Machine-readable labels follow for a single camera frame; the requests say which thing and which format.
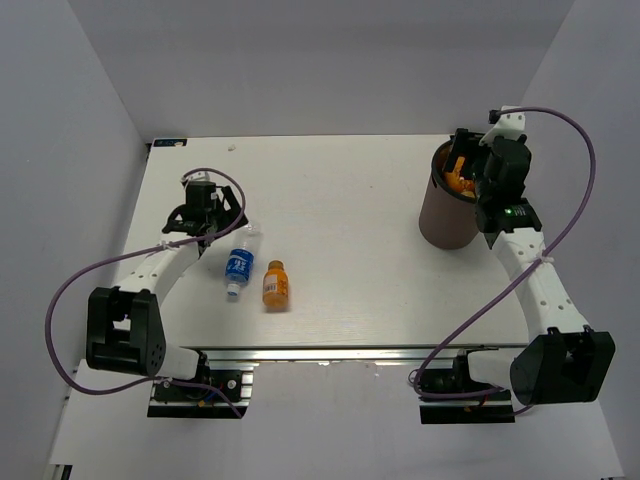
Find orange juice bottle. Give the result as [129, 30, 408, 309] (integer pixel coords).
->
[442, 156, 476, 198]

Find blue label water bottle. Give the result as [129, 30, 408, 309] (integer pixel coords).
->
[224, 222, 263, 301]

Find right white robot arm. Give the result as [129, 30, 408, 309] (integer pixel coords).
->
[441, 129, 615, 406]

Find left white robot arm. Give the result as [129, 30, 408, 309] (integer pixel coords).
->
[86, 179, 247, 399]

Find brown cylindrical bin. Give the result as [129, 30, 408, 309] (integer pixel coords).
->
[418, 140, 479, 250]

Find blue label sticker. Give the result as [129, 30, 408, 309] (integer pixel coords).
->
[152, 138, 187, 148]

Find orange juice bottle upright label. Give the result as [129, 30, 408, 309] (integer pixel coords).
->
[262, 260, 289, 311]

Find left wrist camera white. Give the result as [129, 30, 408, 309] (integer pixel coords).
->
[181, 171, 210, 186]

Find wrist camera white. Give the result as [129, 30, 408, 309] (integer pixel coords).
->
[181, 171, 210, 186]
[479, 106, 526, 146]

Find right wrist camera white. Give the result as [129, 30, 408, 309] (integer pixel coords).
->
[479, 106, 526, 146]

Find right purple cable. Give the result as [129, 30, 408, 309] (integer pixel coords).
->
[408, 105, 597, 416]

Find purple cable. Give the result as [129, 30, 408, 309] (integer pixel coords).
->
[408, 105, 597, 416]
[44, 167, 249, 419]

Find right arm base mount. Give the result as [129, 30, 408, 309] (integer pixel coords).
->
[418, 350, 515, 425]

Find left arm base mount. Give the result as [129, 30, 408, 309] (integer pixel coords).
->
[147, 351, 256, 420]

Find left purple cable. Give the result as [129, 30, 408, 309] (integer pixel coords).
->
[44, 167, 249, 419]

